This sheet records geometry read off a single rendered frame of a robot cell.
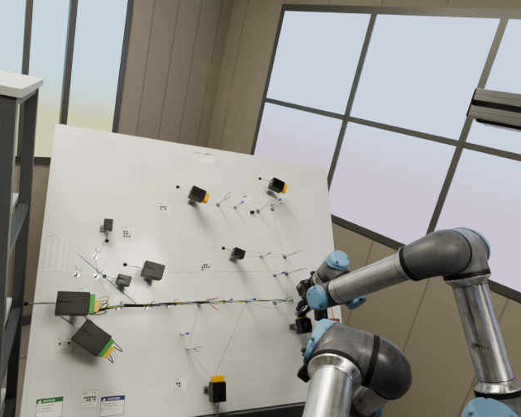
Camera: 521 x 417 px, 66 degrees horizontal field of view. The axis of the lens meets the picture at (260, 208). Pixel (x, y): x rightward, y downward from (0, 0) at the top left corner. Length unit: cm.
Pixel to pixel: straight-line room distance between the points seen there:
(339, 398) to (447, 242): 46
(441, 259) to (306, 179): 97
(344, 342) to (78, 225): 99
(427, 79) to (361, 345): 192
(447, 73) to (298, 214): 125
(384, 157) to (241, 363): 159
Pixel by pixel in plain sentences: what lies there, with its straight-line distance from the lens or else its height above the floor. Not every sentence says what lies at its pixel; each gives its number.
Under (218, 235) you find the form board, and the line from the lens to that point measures 162.
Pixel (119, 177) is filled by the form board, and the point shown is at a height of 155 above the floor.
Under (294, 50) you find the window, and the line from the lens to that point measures 314.
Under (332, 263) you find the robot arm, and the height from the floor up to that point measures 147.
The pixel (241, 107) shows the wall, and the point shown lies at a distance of 344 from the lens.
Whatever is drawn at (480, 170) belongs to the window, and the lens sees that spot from 246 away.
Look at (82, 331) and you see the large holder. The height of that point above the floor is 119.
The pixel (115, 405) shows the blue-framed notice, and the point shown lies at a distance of 150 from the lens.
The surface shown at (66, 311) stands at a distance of 133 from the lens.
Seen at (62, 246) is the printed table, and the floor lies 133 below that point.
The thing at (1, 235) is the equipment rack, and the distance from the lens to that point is 112.
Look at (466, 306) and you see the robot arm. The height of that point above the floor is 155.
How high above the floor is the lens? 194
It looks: 15 degrees down
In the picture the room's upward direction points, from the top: 13 degrees clockwise
